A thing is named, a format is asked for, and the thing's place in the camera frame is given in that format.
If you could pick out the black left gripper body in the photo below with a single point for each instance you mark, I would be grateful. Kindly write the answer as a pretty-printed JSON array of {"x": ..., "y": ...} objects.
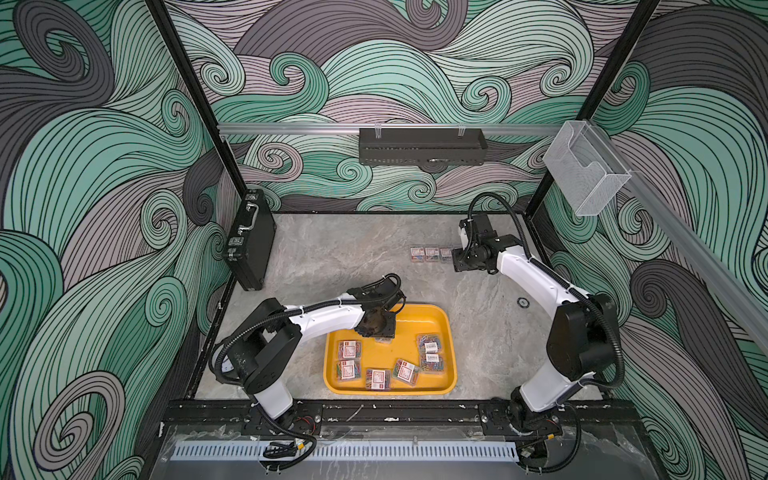
[{"x": 384, "y": 328}]

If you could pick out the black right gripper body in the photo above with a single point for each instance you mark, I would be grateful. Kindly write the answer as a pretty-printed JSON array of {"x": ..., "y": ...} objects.
[{"x": 464, "y": 260}]

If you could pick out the paper clip box one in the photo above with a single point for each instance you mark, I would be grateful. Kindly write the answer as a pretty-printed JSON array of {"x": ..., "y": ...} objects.
[{"x": 445, "y": 254}]

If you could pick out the paper clip box four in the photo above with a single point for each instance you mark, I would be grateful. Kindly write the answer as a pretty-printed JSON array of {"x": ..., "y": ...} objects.
[{"x": 349, "y": 349}]

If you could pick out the paper clip box three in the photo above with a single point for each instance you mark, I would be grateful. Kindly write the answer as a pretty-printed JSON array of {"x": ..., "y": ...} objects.
[{"x": 432, "y": 254}]

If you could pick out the paper clip box eleven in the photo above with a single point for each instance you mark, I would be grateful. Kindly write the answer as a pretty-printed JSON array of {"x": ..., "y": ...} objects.
[{"x": 417, "y": 254}]

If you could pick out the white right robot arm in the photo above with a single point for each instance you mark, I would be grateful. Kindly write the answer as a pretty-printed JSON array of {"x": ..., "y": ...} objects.
[{"x": 583, "y": 347}]

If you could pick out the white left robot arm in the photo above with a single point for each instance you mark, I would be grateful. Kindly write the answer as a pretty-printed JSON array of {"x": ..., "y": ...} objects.
[{"x": 255, "y": 356}]

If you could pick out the paper clip box eight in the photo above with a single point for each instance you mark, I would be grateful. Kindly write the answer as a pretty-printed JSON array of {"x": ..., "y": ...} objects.
[{"x": 406, "y": 372}]

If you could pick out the paper clip box nine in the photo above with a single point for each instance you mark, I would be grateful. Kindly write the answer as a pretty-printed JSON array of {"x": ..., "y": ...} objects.
[{"x": 429, "y": 343}]

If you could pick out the paper clip box seven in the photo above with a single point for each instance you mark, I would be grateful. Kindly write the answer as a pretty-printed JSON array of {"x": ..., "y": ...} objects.
[{"x": 378, "y": 379}]

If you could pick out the paper clip box six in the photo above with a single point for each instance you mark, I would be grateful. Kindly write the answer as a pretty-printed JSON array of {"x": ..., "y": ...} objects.
[{"x": 348, "y": 370}]

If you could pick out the paper clip box ten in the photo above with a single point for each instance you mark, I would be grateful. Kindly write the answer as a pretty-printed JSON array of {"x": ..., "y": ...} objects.
[{"x": 432, "y": 363}]

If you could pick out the yellow plastic tray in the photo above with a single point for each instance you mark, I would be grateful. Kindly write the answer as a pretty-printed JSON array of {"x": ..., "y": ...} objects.
[{"x": 412, "y": 321}]

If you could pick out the black wall-mounted shelf tray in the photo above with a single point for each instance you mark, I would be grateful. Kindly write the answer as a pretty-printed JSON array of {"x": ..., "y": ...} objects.
[{"x": 422, "y": 147}]

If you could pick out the clear acrylic wall holder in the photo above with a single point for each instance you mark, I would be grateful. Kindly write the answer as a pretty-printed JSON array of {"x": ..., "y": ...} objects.
[{"x": 586, "y": 166}]

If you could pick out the black briefcase with metal handle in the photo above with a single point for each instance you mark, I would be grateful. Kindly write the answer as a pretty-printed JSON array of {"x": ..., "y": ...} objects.
[{"x": 250, "y": 241}]

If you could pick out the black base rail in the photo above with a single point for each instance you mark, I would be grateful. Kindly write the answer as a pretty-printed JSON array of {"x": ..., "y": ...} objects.
[{"x": 323, "y": 418}]

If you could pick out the white slotted cable duct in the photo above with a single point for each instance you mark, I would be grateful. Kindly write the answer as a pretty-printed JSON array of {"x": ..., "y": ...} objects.
[{"x": 356, "y": 450}]

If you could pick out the aluminium wall rail back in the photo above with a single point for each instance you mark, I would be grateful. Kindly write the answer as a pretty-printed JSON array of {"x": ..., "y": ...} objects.
[{"x": 308, "y": 128}]

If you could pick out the aluminium wall rail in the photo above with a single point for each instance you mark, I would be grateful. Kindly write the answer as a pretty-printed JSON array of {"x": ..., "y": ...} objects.
[
  {"x": 308, "y": 128},
  {"x": 684, "y": 199}
]

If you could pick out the aluminium wall rail right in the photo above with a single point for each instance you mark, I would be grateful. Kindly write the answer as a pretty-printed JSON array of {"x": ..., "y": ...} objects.
[{"x": 684, "y": 199}]

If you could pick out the black corner frame post right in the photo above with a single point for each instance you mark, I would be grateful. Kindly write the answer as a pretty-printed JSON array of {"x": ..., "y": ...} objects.
[{"x": 618, "y": 57}]

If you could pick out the black corner frame post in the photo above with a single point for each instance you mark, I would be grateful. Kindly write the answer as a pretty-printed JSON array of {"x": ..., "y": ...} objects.
[
  {"x": 173, "y": 42},
  {"x": 618, "y": 57}
]

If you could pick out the black corner frame post left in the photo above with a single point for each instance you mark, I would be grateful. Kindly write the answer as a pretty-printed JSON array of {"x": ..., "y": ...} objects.
[{"x": 173, "y": 42}]

